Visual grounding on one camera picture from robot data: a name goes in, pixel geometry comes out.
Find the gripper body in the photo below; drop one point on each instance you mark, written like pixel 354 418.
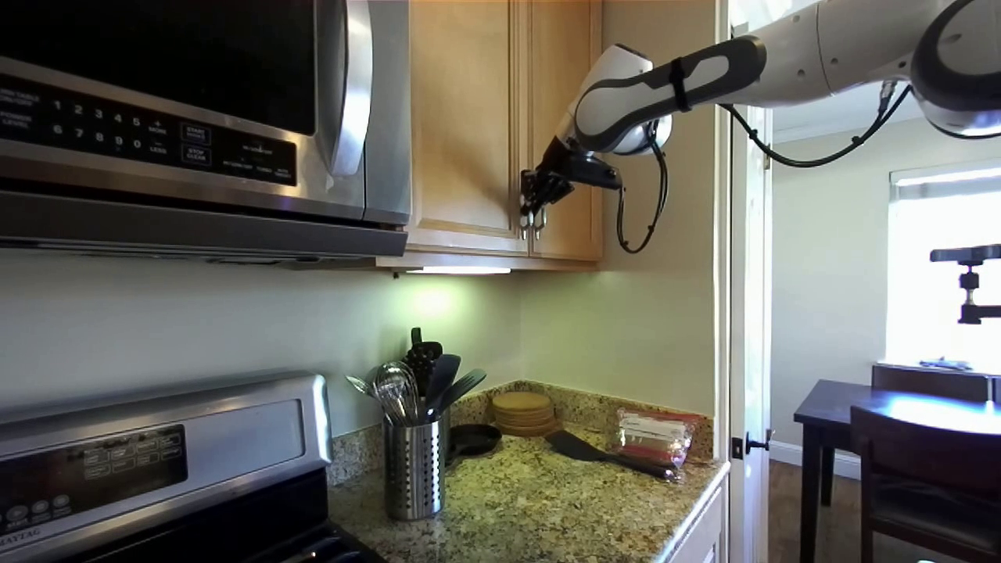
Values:
pixel 565 160

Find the white base cabinet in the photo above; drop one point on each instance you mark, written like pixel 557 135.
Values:
pixel 700 532

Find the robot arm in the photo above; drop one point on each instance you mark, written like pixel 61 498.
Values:
pixel 790 55

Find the under-cabinet light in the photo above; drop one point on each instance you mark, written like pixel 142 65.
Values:
pixel 457 270

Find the white room door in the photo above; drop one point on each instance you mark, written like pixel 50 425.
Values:
pixel 749 313

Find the wooden wall cupboard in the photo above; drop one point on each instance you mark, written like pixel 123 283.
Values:
pixel 469 117

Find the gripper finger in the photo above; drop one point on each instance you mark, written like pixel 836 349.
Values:
pixel 529 191
pixel 554 188

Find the black spatula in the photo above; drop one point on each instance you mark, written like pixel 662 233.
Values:
pixel 579 447

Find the microwave door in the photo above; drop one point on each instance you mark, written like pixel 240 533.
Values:
pixel 156 62

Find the camera on mount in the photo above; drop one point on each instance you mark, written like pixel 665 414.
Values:
pixel 971 281

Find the dark wooden chair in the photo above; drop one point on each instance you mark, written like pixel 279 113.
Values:
pixel 931 383
pixel 923 485

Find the dark wooden table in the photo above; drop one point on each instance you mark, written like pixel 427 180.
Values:
pixel 829 403

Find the window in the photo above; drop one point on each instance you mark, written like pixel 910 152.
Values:
pixel 938 313

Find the clear plastic bag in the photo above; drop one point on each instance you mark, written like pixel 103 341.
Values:
pixel 653 438

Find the narrow wooden cupboard door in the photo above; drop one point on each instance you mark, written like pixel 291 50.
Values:
pixel 567 223

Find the wide wooden cupboard door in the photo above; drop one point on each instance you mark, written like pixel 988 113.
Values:
pixel 461 117

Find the bundle of kitchen utensils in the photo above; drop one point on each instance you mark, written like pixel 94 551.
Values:
pixel 399 387

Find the stainless steel microwave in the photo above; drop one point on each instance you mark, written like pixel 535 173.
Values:
pixel 195 117

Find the small black pan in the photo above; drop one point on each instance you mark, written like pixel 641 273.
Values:
pixel 473 439

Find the perforated steel utensil holder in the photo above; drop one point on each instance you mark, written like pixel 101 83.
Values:
pixel 414 469

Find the stainless steel stove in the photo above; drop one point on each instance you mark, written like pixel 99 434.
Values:
pixel 195 438

